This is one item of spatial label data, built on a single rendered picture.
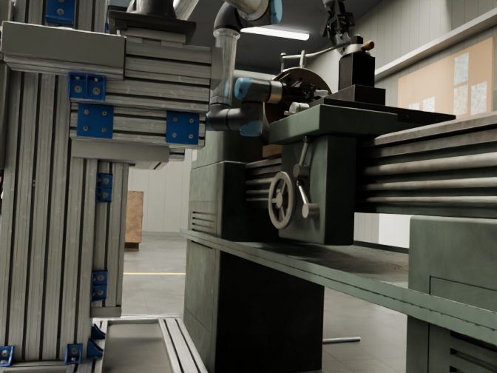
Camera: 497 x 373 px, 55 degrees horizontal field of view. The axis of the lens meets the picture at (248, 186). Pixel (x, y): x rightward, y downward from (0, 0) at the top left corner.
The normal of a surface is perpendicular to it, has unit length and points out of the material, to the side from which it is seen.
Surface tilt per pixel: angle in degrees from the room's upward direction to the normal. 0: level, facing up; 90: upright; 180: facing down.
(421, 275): 90
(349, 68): 90
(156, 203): 90
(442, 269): 90
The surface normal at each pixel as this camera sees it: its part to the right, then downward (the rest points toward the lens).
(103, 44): 0.25, -0.03
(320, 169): -0.94, -0.05
